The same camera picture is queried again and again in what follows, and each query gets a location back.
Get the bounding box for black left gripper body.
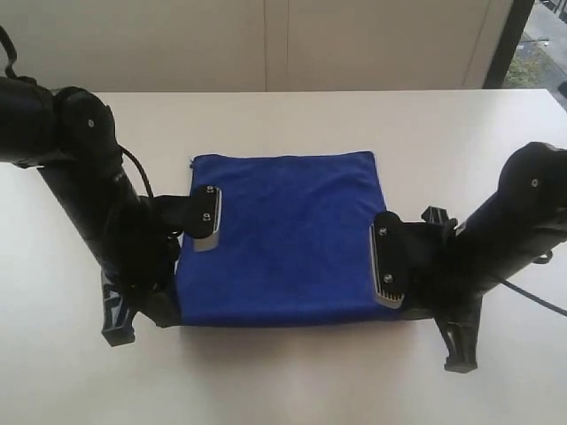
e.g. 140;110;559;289
39;87;178;309

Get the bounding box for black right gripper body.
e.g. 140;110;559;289
416;142;566;316

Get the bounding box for blue towel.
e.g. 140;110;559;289
175;151;400;328

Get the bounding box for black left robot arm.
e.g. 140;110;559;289
1;78;181;346

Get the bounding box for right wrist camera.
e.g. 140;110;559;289
369;211;409;310

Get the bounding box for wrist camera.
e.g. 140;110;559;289
369;211;409;310
152;183;222;253

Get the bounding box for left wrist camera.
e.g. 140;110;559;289
152;183;222;253

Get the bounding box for black window frame post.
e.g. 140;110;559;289
482;0;535;89

